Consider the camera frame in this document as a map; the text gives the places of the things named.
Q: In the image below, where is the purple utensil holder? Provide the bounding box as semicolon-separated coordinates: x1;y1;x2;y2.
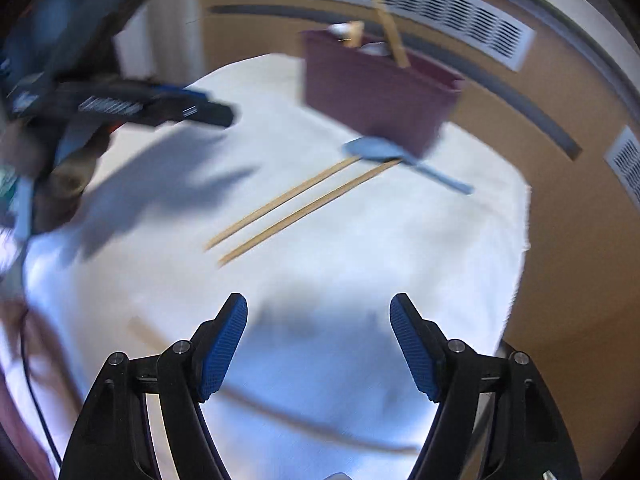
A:
300;29;466;158

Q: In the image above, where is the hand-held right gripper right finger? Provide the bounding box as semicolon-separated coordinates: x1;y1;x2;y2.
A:
389;292;583;480

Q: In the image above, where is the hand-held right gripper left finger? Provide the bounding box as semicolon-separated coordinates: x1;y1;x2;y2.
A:
59;292;249;480

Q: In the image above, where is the blue spoon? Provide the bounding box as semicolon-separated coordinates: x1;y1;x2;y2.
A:
342;136;475;196

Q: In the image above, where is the white cloth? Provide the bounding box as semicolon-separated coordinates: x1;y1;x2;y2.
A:
0;52;532;480

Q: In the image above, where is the small cabinet vent grille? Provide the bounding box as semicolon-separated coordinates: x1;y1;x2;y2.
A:
604;126;640;197

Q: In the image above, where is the black cable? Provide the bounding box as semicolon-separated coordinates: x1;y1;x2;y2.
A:
19;310;63;466

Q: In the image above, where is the long cabinet vent grille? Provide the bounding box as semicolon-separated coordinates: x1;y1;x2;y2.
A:
237;0;536;72

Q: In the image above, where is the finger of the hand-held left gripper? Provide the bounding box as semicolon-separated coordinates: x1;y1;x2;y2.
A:
57;81;211;117
145;101;236;129

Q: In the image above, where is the wooden chopstick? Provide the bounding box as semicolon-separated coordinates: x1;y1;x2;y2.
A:
364;0;412;68
204;156;362;252
217;159;403;267

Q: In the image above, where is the person's left hand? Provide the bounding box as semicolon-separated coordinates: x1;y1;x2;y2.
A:
29;131;112;236

